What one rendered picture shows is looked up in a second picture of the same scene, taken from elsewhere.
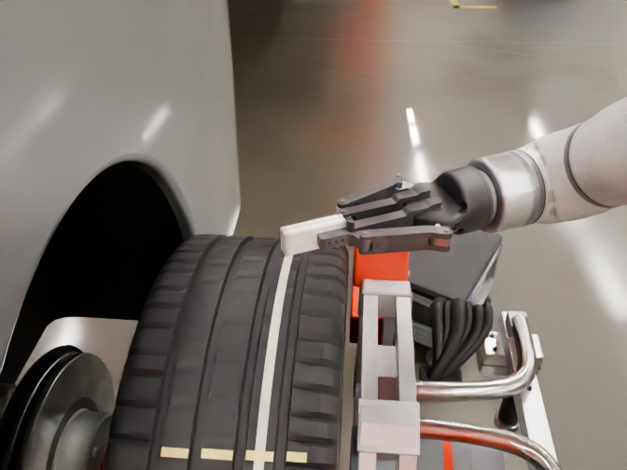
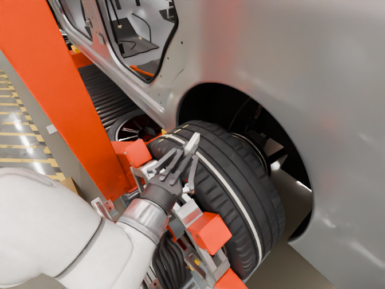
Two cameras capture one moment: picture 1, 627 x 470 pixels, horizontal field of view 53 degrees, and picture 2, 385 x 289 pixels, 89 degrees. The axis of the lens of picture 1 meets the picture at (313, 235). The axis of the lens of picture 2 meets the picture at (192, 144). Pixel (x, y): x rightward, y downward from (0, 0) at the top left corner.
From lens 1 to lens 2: 83 cm
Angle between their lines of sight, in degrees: 85
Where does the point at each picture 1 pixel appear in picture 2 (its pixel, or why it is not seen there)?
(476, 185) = (148, 190)
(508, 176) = (134, 203)
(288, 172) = not seen: outside the picture
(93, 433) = not seen: hidden behind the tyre
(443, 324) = (171, 246)
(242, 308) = (204, 145)
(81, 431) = not seen: hidden behind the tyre
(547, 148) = (119, 229)
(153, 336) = (213, 128)
